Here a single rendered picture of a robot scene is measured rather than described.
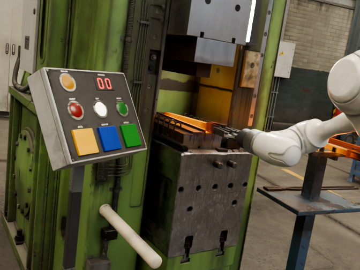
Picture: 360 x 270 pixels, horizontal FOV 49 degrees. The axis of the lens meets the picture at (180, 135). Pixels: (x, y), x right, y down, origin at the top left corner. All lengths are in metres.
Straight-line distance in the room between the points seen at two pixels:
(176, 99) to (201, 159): 0.60
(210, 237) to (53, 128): 0.93
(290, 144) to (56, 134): 0.72
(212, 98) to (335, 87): 1.26
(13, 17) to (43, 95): 5.57
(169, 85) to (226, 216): 0.74
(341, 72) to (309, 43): 8.69
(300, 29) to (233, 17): 7.68
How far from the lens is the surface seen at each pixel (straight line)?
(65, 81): 1.18
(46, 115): 1.15
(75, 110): 1.16
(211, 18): 1.60
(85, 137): 1.14
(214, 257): 1.85
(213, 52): 1.61
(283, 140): 1.32
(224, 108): 1.94
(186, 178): 1.58
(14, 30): 6.70
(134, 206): 1.75
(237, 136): 1.46
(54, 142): 1.13
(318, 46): 9.66
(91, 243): 1.74
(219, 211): 1.75
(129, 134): 1.28
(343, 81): 0.80
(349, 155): 1.78
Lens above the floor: 1.27
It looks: 11 degrees down
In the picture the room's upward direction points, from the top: 8 degrees clockwise
